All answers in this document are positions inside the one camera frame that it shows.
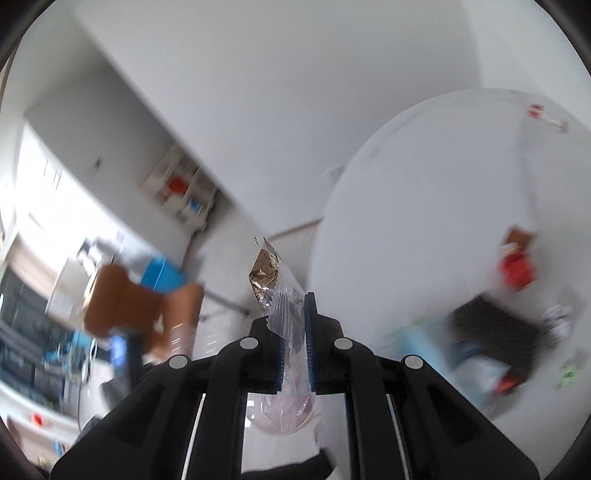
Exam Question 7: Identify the blue face mask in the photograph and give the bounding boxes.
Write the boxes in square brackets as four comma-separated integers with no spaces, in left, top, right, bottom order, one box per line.
[375,316,509,412]

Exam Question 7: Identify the clear foil snack wrapper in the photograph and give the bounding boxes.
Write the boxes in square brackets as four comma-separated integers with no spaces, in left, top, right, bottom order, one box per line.
[249,238,314,434]

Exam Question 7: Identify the printed paper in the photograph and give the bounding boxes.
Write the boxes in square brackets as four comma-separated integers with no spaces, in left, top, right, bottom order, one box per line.
[543,303,573,341]

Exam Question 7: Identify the brown leather chair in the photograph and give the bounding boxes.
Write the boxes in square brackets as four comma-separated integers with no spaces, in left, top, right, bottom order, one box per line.
[83,264,204,360]

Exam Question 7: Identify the blue plastic bin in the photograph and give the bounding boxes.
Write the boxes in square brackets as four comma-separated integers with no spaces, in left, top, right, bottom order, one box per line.
[140,257,186,293]

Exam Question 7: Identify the green candy wrapper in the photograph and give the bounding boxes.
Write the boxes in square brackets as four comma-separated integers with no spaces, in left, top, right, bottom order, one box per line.
[557,363,579,388]

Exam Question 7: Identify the red snack packet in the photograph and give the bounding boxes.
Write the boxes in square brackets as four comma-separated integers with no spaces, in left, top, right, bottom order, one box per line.
[498,225,537,291]

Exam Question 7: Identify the white storage trolley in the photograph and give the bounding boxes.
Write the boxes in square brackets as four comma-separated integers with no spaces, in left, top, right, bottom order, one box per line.
[141,144,218,234]

